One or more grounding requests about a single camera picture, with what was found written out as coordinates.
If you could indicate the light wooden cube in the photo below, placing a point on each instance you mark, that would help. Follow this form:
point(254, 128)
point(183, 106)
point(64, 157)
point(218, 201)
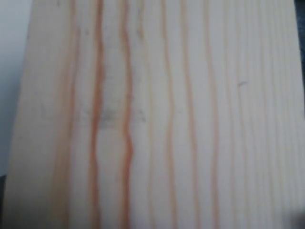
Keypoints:
point(159, 114)

